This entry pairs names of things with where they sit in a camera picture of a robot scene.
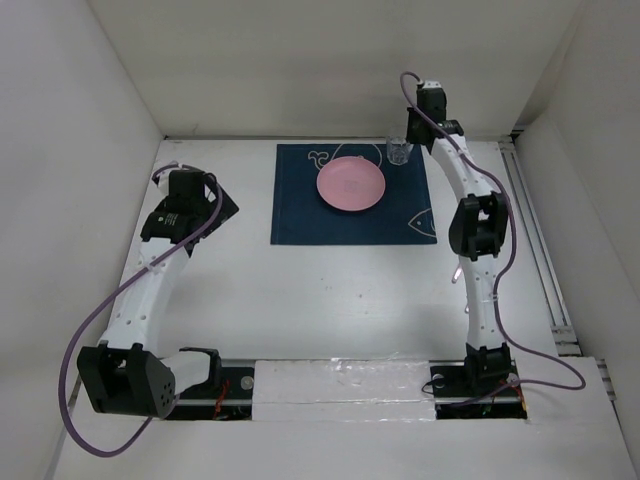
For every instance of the dark blue cloth placemat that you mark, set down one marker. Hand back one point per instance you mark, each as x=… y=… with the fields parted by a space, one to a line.
x=300 y=217

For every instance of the pink plastic plate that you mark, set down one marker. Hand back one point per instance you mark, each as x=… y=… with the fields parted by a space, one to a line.
x=351 y=184

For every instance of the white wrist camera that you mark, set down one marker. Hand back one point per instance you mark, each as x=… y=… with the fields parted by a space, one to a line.
x=161 y=181
x=429 y=84

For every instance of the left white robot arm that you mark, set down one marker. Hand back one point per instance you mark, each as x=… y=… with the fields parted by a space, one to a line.
x=124 y=374

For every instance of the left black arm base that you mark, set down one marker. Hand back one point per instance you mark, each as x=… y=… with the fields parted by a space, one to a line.
x=231 y=400

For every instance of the silver fork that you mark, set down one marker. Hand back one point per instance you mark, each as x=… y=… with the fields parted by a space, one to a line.
x=456 y=275

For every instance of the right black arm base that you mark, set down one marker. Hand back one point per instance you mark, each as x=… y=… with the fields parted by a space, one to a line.
x=480 y=387

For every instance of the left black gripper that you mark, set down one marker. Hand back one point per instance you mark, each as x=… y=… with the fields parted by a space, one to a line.
x=227 y=211

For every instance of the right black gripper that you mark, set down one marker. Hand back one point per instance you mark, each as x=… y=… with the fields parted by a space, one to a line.
x=410 y=134

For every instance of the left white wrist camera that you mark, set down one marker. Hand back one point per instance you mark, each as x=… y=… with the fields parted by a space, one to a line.
x=161 y=181

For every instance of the clear plastic cup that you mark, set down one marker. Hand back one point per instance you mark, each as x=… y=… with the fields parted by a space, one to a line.
x=398 y=150

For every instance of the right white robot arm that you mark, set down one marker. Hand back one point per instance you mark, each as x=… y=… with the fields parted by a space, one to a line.
x=478 y=229

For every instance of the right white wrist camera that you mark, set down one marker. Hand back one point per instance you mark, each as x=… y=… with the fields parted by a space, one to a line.
x=429 y=84

